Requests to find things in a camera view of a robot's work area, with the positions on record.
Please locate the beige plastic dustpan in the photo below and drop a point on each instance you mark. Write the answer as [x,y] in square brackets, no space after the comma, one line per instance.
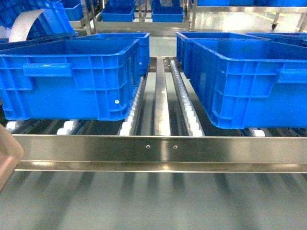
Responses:
[11,153]

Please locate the steel flow rack shelf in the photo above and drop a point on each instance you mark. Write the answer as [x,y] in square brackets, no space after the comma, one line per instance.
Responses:
[167,132]

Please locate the blue bin left front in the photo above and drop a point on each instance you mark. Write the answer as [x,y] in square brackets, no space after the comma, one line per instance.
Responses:
[87,78]

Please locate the blue bin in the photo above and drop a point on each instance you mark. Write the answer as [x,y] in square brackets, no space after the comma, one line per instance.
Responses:
[87,78]
[167,14]
[119,11]
[243,81]

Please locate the blue bin right front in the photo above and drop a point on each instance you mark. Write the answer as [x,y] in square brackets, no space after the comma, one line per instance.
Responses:
[243,81]

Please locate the blue bin right rear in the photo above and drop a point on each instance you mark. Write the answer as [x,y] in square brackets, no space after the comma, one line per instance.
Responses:
[167,14]

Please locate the blue bin left rear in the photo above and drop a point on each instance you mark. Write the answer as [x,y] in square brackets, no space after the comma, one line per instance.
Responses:
[119,11]

